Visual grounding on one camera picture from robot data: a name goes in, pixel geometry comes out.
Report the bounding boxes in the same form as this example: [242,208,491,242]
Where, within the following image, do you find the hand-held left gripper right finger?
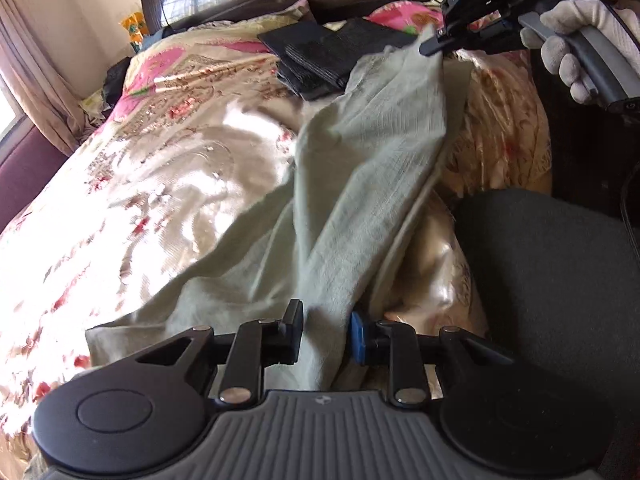
[350,311,518,408]

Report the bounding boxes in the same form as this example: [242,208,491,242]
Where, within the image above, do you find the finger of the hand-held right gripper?
[418,9,521,57]

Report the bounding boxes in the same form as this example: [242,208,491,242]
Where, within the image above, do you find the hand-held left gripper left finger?
[85,299,305,406]

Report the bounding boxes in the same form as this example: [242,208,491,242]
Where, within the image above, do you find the grey-green pants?
[85,22,473,393]

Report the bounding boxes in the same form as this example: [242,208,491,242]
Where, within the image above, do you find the person's right hand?
[520,0,626,109]

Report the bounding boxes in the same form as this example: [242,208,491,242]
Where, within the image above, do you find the pink floral pillow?
[370,0,446,37]

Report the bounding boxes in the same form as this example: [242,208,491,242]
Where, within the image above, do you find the black folded cloth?
[256,16,418,102]

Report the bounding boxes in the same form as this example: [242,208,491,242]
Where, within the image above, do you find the black chair seat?
[452,189,640,461]

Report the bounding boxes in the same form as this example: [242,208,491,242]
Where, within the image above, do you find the floral satin bedspread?
[0,0,553,480]

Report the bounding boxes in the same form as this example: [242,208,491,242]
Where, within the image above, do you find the pale printed paper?
[80,90,109,122]

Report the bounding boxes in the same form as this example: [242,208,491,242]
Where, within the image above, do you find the dark clothes pile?
[102,55,134,111]

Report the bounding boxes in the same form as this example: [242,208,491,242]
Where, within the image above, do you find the maroon upholstered bench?
[0,127,69,233]

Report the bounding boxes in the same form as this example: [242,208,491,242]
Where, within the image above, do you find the yellow orange bag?
[119,11,151,54]

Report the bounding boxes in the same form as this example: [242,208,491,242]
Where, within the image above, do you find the beige curtain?
[0,0,92,157]

